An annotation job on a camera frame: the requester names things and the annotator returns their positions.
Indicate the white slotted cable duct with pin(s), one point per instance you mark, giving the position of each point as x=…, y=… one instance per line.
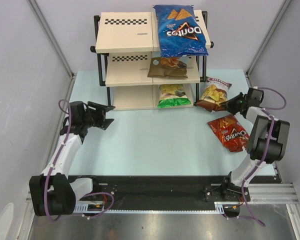
x=89, y=207

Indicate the light blue brown chips bag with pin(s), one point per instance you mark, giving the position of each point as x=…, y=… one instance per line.
x=172, y=68

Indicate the blue Doritos bag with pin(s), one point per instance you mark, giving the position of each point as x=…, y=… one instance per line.
x=178, y=32

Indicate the brown Chuba chips bag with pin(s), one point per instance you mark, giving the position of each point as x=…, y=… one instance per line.
x=215, y=93

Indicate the red Doritos bag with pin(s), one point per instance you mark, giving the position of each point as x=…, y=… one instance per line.
x=230, y=133

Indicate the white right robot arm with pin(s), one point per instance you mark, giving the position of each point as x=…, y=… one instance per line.
x=267, y=142

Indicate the aluminium frame rail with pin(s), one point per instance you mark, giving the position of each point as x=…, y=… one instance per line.
x=272, y=194

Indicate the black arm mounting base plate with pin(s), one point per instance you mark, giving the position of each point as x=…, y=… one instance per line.
x=167, y=193

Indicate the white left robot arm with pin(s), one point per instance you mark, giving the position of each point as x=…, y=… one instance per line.
x=52, y=193

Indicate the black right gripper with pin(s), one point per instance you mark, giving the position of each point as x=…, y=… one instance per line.
x=229, y=104

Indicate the beige three-tier black-framed shelf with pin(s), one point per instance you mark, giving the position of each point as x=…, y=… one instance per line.
x=124, y=45

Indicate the green Chuba cassava chips bag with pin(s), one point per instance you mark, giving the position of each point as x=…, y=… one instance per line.
x=172, y=95

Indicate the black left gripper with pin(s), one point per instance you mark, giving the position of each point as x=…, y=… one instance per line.
x=100, y=114

